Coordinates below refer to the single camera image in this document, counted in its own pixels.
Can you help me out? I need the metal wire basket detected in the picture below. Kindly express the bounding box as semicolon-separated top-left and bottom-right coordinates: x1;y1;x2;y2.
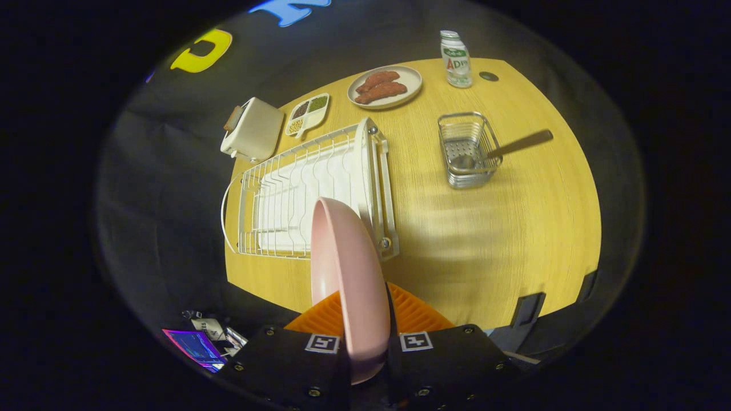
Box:
437;111;503;189

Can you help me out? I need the white printed packet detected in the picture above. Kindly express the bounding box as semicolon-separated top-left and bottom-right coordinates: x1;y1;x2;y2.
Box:
191;317;226;342

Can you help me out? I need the wooden handled metal spoon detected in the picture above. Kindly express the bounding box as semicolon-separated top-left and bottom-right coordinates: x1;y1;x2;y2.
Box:
450;129;554;172

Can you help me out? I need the white green drink bottle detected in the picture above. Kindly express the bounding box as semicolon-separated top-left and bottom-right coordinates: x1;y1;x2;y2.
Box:
440;30;473;88

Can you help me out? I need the pink plate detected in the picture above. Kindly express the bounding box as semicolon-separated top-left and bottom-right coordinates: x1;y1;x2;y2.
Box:
310;197;392;385

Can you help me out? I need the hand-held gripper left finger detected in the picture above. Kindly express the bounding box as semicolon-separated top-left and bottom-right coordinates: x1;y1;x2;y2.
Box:
217;290;352;411

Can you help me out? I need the white toaster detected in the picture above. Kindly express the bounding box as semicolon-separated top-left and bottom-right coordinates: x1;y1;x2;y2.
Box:
220;97;284;163

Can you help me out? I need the glowing blue screen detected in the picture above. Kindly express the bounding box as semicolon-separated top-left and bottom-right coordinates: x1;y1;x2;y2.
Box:
162;329;227;373

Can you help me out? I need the beige round plate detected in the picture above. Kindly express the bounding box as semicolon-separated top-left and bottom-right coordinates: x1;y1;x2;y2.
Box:
347;65;423;110

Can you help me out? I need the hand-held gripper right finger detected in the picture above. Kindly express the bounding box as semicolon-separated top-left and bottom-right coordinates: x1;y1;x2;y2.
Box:
385;283;520;411

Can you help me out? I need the white wire dish rack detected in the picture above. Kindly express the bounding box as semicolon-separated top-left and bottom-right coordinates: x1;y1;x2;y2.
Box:
221;117;399;261

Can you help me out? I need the brown sausage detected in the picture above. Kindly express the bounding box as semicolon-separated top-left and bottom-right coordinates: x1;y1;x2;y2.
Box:
354;82;408;104
355;71;400;94

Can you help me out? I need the divided white seed dish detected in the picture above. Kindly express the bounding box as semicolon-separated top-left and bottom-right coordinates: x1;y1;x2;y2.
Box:
285;93;331;140

